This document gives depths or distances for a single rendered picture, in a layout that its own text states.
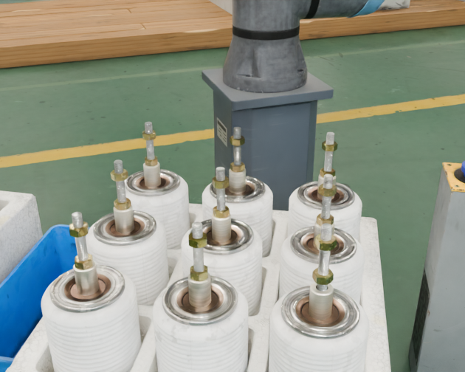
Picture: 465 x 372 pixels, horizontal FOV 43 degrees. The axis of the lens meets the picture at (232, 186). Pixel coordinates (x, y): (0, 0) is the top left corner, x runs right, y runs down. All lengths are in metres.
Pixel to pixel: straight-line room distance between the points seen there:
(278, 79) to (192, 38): 1.44
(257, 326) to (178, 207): 0.21
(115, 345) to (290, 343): 0.18
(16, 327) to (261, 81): 0.54
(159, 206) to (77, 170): 0.70
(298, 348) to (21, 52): 1.94
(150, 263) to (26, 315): 0.31
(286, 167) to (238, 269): 0.43
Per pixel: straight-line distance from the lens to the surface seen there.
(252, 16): 0.99
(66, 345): 0.62
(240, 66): 1.01
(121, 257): 0.68
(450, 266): 0.76
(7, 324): 0.92
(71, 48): 2.35
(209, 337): 0.57
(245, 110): 1.00
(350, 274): 0.66
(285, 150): 1.05
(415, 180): 1.42
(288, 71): 1.01
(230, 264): 0.66
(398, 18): 2.81
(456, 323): 0.81
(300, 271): 0.65
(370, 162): 1.48
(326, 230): 0.53
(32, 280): 0.96
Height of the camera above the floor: 0.63
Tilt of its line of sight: 28 degrees down
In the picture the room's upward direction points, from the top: straight up
